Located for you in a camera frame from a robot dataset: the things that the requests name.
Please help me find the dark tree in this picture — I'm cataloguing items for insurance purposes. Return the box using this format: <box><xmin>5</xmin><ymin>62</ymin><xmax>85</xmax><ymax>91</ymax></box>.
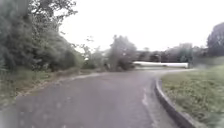
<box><xmin>206</xmin><ymin>22</ymin><xmax>224</xmax><ymax>58</ymax></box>

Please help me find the grass verge with fallen leaves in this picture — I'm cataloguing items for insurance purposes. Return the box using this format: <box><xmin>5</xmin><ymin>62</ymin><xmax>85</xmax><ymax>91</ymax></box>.
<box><xmin>0</xmin><ymin>66</ymin><xmax>104</xmax><ymax>108</ymax></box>

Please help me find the dense dark wood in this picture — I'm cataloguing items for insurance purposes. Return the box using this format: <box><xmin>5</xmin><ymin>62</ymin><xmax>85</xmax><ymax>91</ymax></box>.
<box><xmin>0</xmin><ymin>0</ymin><xmax>86</xmax><ymax>73</ymax></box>

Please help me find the mown grass slope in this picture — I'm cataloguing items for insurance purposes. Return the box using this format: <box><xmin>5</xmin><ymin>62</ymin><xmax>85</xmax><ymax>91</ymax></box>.
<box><xmin>161</xmin><ymin>64</ymin><xmax>224</xmax><ymax>128</ymax></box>

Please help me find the grey asphalt road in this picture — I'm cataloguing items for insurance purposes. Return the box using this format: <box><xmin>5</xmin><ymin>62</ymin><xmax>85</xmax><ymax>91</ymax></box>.
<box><xmin>0</xmin><ymin>68</ymin><xmax>198</xmax><ymax>128</ymax></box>

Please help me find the long white barrier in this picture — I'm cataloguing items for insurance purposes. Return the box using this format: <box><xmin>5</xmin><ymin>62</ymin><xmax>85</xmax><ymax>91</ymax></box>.
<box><xmin>132</xmin><ymin>61</ymin><xmax>190</xmax><ymax>69</ymax></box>

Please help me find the row of trees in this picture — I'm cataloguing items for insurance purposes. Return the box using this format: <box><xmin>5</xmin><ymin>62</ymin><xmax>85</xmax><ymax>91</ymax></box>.
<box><xmin>135</xmin><ymin>42</ymin><xmax>208</xmax><ymax>64</ymax></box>

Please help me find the concrete kerb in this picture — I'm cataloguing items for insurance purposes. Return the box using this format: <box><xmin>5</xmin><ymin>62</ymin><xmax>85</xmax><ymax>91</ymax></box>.
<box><xmin>153</xmin><ymin>77</ymin><xmax>208</xmax><ymax>128</ymax></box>

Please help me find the tall green bush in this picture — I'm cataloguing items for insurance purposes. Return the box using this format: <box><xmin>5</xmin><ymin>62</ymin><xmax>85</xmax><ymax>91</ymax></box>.
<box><xmin>105</xmin><ymin>34</ymin><xmax>138</xmax><ymax>72</ymax></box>

